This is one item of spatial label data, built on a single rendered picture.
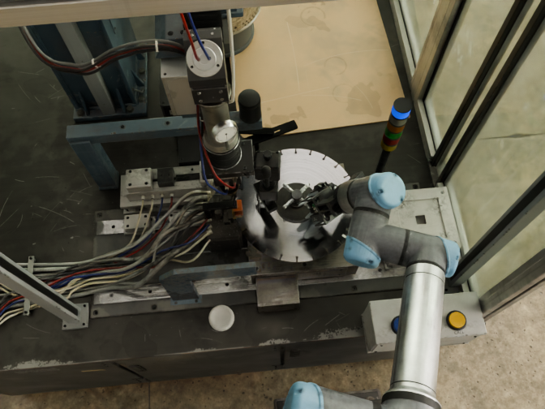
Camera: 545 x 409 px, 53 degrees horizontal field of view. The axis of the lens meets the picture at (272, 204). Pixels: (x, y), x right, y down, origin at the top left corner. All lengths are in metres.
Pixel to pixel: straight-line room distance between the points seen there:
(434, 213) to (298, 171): 0.39
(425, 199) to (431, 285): 0.54
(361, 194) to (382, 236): 0.10
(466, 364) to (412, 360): 1.44
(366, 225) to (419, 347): 0.26
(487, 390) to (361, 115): 1.22
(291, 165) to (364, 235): 0.47
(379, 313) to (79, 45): 1.07
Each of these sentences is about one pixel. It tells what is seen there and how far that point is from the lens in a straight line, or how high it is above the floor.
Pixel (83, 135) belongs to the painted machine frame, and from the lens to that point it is 1.53.
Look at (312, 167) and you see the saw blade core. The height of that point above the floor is 0.95.
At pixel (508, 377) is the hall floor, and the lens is 2.46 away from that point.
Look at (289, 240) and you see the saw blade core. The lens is 1.41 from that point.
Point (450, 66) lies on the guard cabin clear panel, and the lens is 1.63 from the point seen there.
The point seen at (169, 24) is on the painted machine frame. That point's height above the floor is 1.52.
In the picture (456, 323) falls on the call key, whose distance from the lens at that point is 1.47.
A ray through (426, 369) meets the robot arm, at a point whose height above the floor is 1.33.
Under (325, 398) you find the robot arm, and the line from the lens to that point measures 0.90.
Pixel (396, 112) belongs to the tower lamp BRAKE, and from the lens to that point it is 1.38.
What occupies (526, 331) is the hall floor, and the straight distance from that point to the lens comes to 2.53.
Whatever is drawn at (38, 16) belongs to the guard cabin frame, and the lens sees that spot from 0.40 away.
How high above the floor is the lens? 2.28
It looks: 66 degrees down
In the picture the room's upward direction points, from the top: 2 degrees counter-clockwise
